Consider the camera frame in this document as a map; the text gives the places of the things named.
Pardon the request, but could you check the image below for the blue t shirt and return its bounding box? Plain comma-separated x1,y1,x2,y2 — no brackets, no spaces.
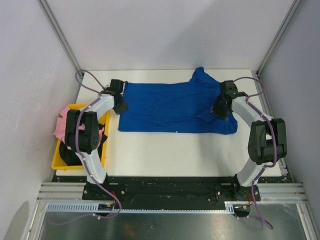
118,67,238,135

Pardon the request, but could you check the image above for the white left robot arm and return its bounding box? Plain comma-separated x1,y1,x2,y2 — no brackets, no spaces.
64,79,129,200

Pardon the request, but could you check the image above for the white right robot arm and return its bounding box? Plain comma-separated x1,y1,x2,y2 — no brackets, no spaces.
210,80,287,201

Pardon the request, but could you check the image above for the pink t shirt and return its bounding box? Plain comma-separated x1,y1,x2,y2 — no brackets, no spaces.
53,106,107,147

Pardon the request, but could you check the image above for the black t shirt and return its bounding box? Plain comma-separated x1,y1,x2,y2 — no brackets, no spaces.
59,124,108,166

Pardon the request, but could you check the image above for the yellow plastic bin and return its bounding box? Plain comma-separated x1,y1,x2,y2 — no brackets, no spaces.
51,103,110,171

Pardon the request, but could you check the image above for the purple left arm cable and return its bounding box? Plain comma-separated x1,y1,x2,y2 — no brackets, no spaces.
47,69,123,226

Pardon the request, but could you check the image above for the left aluminium frame post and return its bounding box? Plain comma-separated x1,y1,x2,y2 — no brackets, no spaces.
36,0,84,76

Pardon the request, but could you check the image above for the aluminium frame post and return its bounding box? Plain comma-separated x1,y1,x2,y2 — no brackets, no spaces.
36,0,84,76
255,0,305,78

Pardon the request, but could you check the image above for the grey slotted cable duct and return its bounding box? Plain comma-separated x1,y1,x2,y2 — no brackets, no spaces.
44,201,236,216

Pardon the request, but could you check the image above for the right aluminium frame post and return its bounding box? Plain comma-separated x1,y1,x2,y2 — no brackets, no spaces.
255,0,305,78

